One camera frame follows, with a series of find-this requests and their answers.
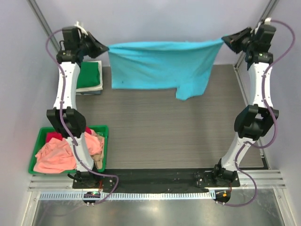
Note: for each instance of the aluminium rail front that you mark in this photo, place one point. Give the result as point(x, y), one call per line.
point(265, 179)

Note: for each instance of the left aluminium frame post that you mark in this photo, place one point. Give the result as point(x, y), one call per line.
point(44, 24)

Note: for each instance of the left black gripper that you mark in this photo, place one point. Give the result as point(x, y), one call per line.
point(99, 48)

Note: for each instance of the white slotted cable duct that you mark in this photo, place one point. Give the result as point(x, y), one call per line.
point(95, 196)

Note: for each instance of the beige t shirt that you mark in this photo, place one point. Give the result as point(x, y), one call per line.
point(99, 155)

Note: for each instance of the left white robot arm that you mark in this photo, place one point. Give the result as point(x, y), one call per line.
point(64, 117)

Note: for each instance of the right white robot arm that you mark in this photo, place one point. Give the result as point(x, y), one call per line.
point(259, 115)

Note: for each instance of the light blue t shirt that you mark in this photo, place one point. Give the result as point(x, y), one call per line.
point(183, 66)

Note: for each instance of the folded grey blue t shirt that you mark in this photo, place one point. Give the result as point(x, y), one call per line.
point(98, 92)

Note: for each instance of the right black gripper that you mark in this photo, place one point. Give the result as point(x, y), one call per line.
point(233, 41)

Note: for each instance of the green plastic bin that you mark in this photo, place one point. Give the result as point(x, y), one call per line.
point(101, 130)

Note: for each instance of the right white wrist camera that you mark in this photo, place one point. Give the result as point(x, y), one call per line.
point(266, 21)

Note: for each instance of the aluminium frame post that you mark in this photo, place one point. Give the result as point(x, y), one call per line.
point(44, 24)
point(270, 7)

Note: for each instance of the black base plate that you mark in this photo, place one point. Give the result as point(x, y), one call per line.
point(158, 181)

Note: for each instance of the salmon pink t shirt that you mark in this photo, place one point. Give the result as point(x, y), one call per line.
point(56, 156)

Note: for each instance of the folded green t shirt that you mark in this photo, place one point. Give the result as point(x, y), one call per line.
point(89, 75)

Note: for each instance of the right aluminium frame post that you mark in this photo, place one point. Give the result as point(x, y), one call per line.
point(270, 7)

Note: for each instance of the red t shirt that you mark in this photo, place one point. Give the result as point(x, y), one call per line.
point(58, 136)

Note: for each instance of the folded cream t shirt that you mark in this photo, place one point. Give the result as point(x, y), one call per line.
point(99, 87)

